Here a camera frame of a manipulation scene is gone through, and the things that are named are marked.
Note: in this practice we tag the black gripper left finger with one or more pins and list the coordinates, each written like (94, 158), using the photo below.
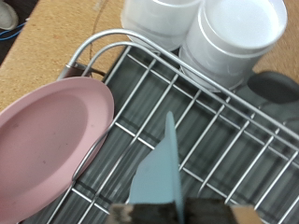
(146, 214)

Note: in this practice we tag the white rounded object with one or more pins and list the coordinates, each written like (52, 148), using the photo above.
(7, 14)

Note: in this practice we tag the light blue plate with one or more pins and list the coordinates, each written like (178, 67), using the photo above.
(159, 177)

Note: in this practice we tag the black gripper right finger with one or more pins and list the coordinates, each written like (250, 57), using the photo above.
(211, 213)

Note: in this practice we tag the pink plate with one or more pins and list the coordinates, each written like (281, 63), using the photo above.
(46, 140)

